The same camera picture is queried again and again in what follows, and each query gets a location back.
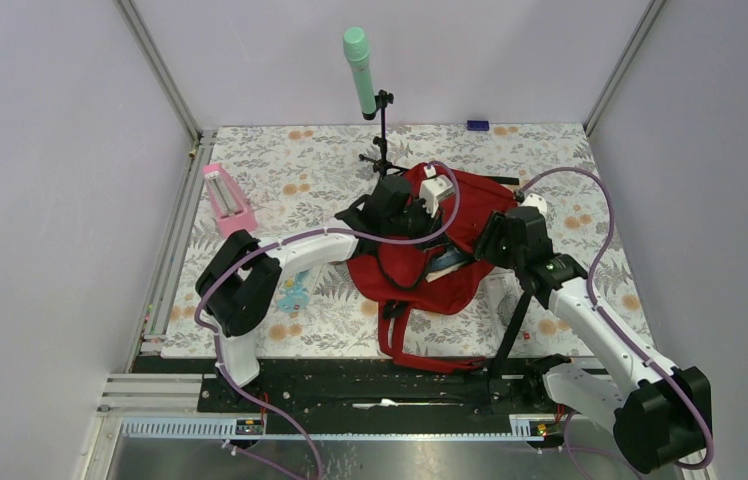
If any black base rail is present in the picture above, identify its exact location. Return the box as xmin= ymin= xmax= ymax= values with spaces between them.
xmin=132 ymin=356 xmax=570 ymax=440

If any black mini tripod stand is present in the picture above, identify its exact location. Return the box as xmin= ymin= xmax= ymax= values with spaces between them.
xmin=358 ymin=90 xmax=408 ymax=179

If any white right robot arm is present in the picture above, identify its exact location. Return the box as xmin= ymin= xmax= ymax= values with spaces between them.
xmin=475 ymin=206 xmax=715 ymax=474

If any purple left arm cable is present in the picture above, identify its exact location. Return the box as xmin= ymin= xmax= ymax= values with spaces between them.
xmin=193 ymin=160 xmax=463 ymax=480

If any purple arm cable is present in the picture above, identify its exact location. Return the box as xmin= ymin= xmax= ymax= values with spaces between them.
xmin=193 ymin=160 xmax=463 ymax=480
xmin=513 ymin=165 xmax=716 ymax=480

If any blue paperback book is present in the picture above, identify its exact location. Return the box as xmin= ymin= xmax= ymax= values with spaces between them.
xmin=425 ymin=247 xmax=473 ymax=282

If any clear plastic pouch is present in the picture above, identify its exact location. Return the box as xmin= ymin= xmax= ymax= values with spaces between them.
xmin=481 ymin=268 xmax=522 ymax=341

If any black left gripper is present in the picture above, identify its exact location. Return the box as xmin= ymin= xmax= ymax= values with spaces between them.
xmin=382 ymin=193 xmax=449 ymax=252

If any mint green microphone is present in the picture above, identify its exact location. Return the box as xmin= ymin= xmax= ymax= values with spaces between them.
xmin=342 ymin=27 xmax=378 ymax=120

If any pink metronome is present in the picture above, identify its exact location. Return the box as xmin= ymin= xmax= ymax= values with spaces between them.
xmin=203 ymin=163 xmax=258 ymax=239

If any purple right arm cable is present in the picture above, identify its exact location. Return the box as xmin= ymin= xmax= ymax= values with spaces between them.
xmin=513 ymin=165 xmax=716 ymax=480

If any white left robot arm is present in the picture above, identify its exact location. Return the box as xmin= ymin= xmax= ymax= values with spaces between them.
xmin=195 ymin=166 xmax=460 ymax=411

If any small blue block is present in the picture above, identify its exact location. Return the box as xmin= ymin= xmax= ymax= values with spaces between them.
xmin=466 ymin=120 xmax=490 ymax=131

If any red student backpack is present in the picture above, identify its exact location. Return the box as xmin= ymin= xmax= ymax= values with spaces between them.
xmin=343 ymin=165 xmax=518 ymax=374

